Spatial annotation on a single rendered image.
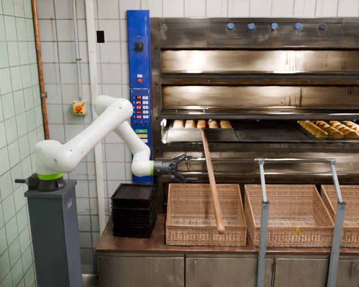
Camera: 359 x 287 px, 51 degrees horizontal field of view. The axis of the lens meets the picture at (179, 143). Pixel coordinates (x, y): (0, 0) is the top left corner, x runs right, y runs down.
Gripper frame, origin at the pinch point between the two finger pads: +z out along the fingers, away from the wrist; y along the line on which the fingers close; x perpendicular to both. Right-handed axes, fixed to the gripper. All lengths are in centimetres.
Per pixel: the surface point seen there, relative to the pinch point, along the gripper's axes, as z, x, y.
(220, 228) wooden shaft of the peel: 8, 79, -1
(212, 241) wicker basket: 13, -16, 59
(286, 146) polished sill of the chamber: 72, -60, 1
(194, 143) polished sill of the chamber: 0, -61, 0
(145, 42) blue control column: -36, -57, -75
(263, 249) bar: 45, -1, 55
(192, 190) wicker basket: -1, -56, 37
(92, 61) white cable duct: -75, -59, -61
